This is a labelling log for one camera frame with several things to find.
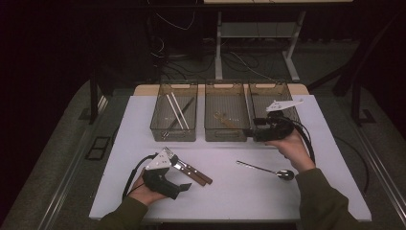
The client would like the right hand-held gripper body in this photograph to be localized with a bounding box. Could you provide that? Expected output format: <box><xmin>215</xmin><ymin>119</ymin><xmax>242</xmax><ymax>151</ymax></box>
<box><xmin>254</xmin><ymin>99</ymin><xmax>305</xmax><ymax>143</ymax></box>

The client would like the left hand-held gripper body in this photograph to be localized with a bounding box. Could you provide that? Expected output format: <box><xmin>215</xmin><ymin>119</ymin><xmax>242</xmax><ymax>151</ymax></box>
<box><xmin>142</xmin><ymin>149</ymin><xmax>181</xmax><ymax>200</ymax></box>

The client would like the knife with wooden handle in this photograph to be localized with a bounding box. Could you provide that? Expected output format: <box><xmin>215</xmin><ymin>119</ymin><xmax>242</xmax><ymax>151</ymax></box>
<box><xmin>173</xmin><ymin>161</ymin><xmax>208</xmax><ymax>187</ymax></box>

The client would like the fork with wooden handle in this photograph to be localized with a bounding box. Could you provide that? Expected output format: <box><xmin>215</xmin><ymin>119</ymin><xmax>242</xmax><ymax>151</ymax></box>
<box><xmin>162</xmin><ymin>146</ymin><xmax>214</xmax><ymax>185</ymax></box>

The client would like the smoky transparent plastic bin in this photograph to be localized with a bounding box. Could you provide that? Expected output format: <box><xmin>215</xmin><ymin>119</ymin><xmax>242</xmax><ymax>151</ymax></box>
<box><xmin>149</xmin><ymin>81</ymin><xmax>199</xmax><ymax>143</ymax></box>
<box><xmin>248</xmin><ymin>80</ymin><xmax>304</xmax><ymax>143</ymax></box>
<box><xmin>204</xmin><ymin>80</ymin><xmax>251</xmax><ymax>143</ymax></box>

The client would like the small golden spoon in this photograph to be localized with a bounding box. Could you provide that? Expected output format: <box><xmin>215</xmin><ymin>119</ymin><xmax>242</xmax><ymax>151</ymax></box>
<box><xmin>214</xmin><ymin>110</ymin><xmax>238</xmax><ymax>129</ymax></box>

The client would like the metal spoon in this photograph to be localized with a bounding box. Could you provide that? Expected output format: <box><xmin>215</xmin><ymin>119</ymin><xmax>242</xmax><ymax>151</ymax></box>
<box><xmin>236</xmin><ymin>160</ymin><xmax>295</xmax><ymax>181</ymax></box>

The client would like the person's left hand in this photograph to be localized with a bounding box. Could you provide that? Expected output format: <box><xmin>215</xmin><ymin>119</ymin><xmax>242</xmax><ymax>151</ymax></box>
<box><xmin>128</xmin><ymin>175</ymin><xmax>169</xmax><ymax>207</ymax></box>

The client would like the person's right hand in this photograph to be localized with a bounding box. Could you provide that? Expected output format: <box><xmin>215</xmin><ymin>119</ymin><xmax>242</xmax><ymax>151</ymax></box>
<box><xmin>266</xmin><ymin>128</ymin><xmax>317</xmax><ymax>173</ymax></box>

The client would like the white table cover sheet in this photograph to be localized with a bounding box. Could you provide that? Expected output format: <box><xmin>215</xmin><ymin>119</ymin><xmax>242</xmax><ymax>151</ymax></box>
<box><xmin>88</xmin><ymin>94</ymin><xmax>372</xmax><ymax>223</ymax></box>

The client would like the black metal stand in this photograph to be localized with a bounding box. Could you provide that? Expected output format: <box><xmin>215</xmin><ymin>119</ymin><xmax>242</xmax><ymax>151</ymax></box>
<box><xmin>349</xmin><ymin>80</ymin><xmax>377</xmax><ymax>127</ymax></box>
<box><xmin>88</xmin><ymin>68</ymin><xmax>111</xmax><ymax>126</ymax></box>

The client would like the white metal desk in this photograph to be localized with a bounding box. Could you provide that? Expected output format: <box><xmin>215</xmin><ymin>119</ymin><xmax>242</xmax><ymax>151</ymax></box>
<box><xmin>203</xmin><ymin>0</ymin><xmax>353</xmax><ymax>82</ymax></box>

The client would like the left hand-held gripper black cable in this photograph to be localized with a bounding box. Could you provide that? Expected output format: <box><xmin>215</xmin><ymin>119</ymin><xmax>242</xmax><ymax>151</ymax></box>
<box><xmin>123</xmin><ymin>152</ymin><xmax>159</xmax><ymax>200</ymax></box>

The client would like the hand-held gripper black cable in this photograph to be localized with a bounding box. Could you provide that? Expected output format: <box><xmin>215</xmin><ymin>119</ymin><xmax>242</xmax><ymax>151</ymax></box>
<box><xmin>123</xmin><ymin>152</ymin><xmax>159</xmax><ymax>200</ymax></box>
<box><xmin>281</xmin><ymin>116</ymin><xmax>317</xmax><ymax>164</ymax></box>

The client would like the right hand-held gripper black cable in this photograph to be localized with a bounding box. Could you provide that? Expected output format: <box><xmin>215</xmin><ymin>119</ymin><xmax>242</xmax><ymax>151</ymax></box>
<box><xmin>281</xmin><ymin>116</ymin><xmax>317</xmax><ymax>164</ymax></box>

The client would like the black rectangular floor frame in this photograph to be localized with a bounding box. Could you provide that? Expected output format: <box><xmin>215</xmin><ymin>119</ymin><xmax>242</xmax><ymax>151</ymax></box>
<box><xmin>84</xmin><ymin>136</ymin><xmax>112</xmax><ymax>161</ymax></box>

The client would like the aluminium floor rail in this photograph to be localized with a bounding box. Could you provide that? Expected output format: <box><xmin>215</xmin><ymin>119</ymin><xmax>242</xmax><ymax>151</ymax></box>
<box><xmin>350</xmin><ymin>124</ymin><xmax>406</xmax><ymax>221</ymax></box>
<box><xmin>37</xmin><ymin>95</ymin><xmax>108</xmax><ymax>230</ymax></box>

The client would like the bundle of black floor cables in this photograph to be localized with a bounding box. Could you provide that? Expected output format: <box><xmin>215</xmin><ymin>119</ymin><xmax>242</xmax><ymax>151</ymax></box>
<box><xmin>147</xmin><ymin>0</ymin><xmax>276</xmax><ymax>81</ymax></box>

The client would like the thin black floor cable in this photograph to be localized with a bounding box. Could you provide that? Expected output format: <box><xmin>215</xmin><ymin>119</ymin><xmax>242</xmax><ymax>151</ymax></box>
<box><xmin>333</xmin><ymin>136</ymin><xmax>371</xmax><ymax>195</ymax></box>

